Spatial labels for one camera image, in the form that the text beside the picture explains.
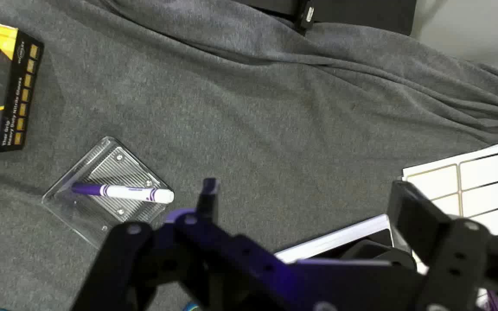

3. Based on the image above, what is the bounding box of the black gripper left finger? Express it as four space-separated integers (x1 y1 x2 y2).
69 177 299 311

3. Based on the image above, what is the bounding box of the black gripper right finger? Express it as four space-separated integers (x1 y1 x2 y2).
388 179 498 311

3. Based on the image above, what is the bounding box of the white purple marker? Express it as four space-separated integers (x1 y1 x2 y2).
69 180 177 208

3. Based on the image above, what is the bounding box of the clear plastic bowl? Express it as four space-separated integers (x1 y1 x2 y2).
40 136 177 248

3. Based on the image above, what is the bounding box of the white ice cube tray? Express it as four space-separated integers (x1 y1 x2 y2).
401 141 498 239

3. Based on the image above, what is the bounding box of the grey table cloth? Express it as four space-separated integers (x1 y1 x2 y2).
0 0 498 311

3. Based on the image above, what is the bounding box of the red and black box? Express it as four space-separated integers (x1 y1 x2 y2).
0 16 47 155

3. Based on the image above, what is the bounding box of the black stand frame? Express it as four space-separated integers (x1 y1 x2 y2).
241 0 419 39

